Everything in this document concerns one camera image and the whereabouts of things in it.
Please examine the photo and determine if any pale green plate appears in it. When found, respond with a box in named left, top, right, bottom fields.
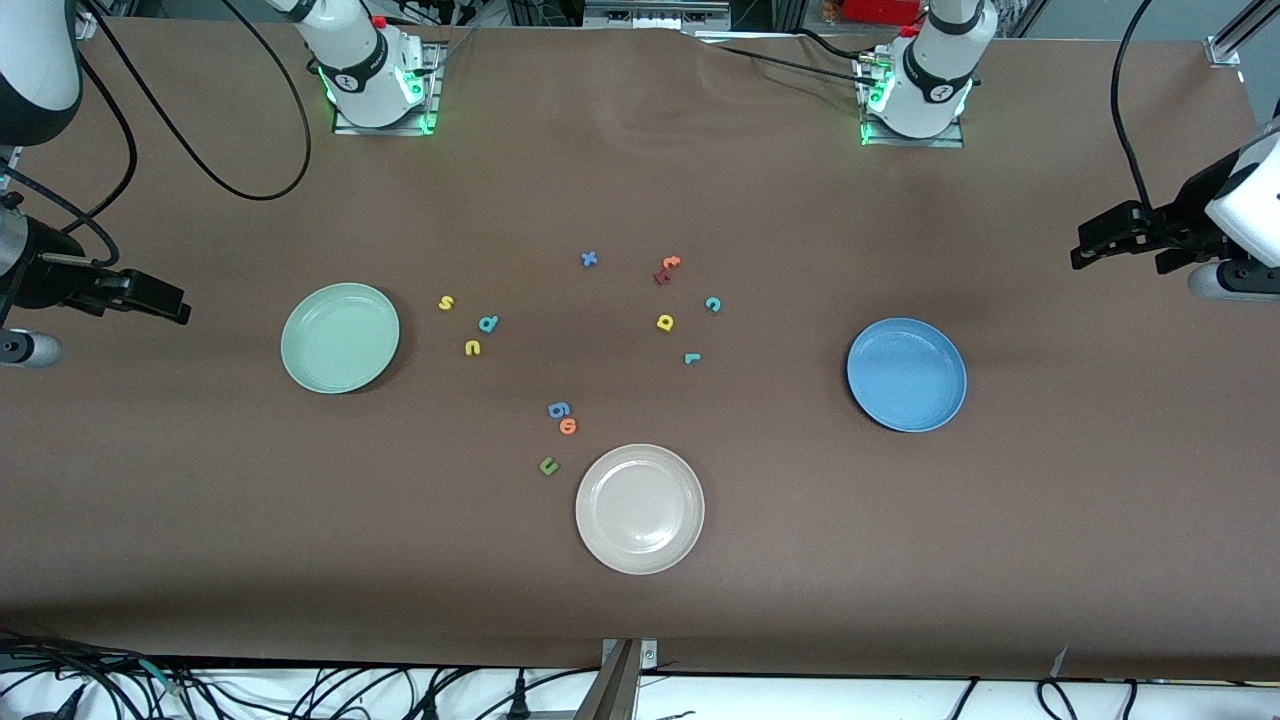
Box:
left=281, top=283, right=401, bottom=395

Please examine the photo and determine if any blue plate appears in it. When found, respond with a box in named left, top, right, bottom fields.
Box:
left=846, top=318, right=968, bottom=434

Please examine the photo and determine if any red box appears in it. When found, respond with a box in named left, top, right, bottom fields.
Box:
left=845, top=0, right=926, bottom=26

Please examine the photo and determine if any grey metal device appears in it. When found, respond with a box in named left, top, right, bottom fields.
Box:
left=585, top=0, right=731, bottom=31

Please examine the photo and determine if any beige plate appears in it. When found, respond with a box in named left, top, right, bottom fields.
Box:
left=575, top=444, right=706, bottom=576

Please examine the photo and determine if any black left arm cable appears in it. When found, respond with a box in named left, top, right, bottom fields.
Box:
left=1111, top=0, right=1157, bottom=217

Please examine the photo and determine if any short black right arm cable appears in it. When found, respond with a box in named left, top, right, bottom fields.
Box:
left=0, top=55, right=138, bottom=266

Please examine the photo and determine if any aluminium frame corner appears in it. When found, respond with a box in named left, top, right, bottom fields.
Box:
left=1205, top=0, right=1280, bottom=69

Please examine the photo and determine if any black cable on tabletop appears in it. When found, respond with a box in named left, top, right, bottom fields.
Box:
left=695, top=28, right=886, bottom=91

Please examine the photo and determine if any black floor cable tangle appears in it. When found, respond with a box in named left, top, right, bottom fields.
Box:
left=0, top=628, right=216, bottom=720

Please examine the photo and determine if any metal table edge bracket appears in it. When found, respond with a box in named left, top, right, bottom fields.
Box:
left=575, top=638, right=661, bottom=720

